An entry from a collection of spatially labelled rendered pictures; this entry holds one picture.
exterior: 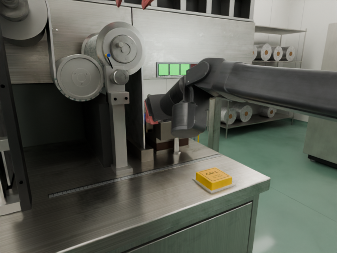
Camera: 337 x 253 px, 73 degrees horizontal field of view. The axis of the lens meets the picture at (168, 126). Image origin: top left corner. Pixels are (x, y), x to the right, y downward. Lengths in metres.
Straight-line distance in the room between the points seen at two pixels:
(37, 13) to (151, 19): 0.55
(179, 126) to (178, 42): 0.76
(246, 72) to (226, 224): 0.46
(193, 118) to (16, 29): 0.46
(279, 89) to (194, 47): 0.89
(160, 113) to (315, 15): 5.12
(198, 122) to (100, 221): 0.28
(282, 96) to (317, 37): 5.11
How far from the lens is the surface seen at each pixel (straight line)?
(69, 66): 0.66
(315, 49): 5.42
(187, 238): 0.64
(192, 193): 0.59
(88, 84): 0.67
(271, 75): 0.36
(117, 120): 0.66
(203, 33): 1.24
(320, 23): 5.45
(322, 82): 0.33
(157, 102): 0.55
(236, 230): 0.76
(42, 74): 0.99
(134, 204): 0.55
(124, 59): 0.67
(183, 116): 0.44
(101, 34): 0.68
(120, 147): 0.68
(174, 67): 1.13
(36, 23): 0.67
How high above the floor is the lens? 1.21
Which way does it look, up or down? 15 degrees down
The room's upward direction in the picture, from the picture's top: straight up
